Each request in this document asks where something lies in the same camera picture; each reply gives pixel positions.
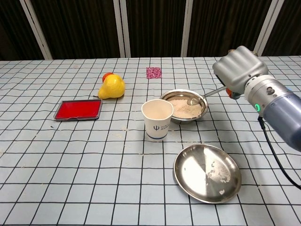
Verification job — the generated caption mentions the yellow pear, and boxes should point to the yellow pear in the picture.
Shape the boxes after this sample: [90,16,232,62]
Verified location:
[93,73,126,100]

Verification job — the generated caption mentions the metal spoon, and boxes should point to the metal spoon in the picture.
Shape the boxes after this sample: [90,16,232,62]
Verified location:
[187,86,228,106]

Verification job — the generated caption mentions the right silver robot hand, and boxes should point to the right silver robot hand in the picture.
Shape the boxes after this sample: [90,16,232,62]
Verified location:
[212,45,269,99]

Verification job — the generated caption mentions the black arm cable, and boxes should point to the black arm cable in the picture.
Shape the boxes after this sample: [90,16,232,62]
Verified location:
[258,116,301,190]

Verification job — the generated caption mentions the white paper cup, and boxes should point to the white paper cup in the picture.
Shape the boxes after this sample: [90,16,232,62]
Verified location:
[141,99,174,143]

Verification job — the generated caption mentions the black folding screen white frame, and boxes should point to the black folding screen white frame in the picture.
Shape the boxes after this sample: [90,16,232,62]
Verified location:
[0,0,301,61]

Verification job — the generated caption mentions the pink patterned card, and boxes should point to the pink patterned card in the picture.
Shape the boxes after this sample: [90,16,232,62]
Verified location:
[146,66,162,80]

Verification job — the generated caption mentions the red rectangular tray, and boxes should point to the red rectangular tray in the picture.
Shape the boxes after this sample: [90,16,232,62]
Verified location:
[53,98,103,121]

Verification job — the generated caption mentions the steel bowl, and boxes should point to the steel bowl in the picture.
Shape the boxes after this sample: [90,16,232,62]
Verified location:
[159,89,209,125]

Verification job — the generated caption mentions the steel plate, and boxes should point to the steel plate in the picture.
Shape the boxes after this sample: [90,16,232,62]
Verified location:
[173,144,242,204]

